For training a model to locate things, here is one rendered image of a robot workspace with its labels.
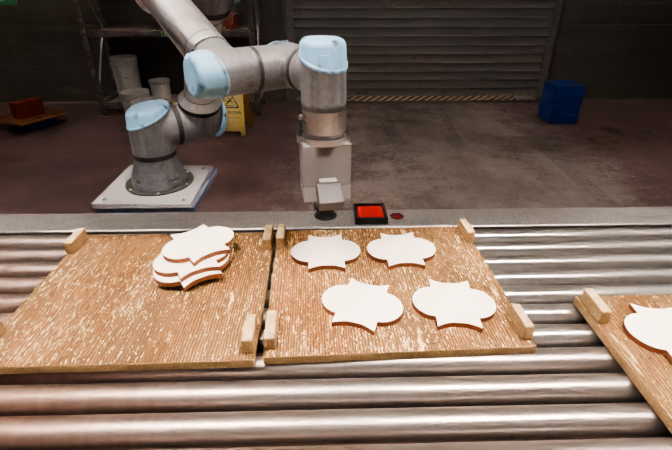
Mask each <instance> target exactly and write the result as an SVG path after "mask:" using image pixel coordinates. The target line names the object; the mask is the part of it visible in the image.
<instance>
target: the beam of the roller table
mask: <svg viewBox="0 0 672 450"><path fill-rule="evenodd" d="M315 212H316V211H257V212H173V213H89V214H5V215H0V236H17V235H71V234H72V233H73V232H74V231H75V230H76V229H77V228H85V230H86V233H87V235H94V234H171V233H185V232H188V231H191V230H194V229H196V228H198V227H199V226H201V225H202V224H204V225H205V226H207V227H208V228H210V227H217V226H221V227H227V228H229V229H231V230H232V231H233V233H248V232H264V231H265V226H266V225H273V230H274V232H277V226H278V224H285V227H286V231H306V230H341V229H376V228H412V227H447V226H459V220H460V219H466V220H467V221H468V222H469V224H470V225H471V226H472V227H473V229H474V230H480V229H557V228H634V227H672V207H593V208H509V209H425V210H386V212H387V216H388V224H371V225H355V220H354V212H353V210H341V211H334V212H335V213H336V214H337V216H336V218H335V219H333V220H330V221H321V220H317V219H316V218H315V217H314V214H315ZM392 213H400V214H402V215H403V216H404V217H403V218H402V219H399V220H397V219H393V218H391V217H390V215H391V214H392Z"/></svg>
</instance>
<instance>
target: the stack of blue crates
mask: <svg viewBox="0 0 672 450"><path fill-rule="evenodd" d="M585 91H586V86H584V85H582V84H580V83H577V82H575V81H573V80H545V82H544V87H543V93H542V99H540V100H539V105H538V107H539V111H538V116H539V117H540V118H542V119H543V120H544V121H546V122H547V123H548V124H577V120H578V116H579V115H578V114H579V110H580V106H581V105H582V101H583V97H584V95H585Z"/></svg>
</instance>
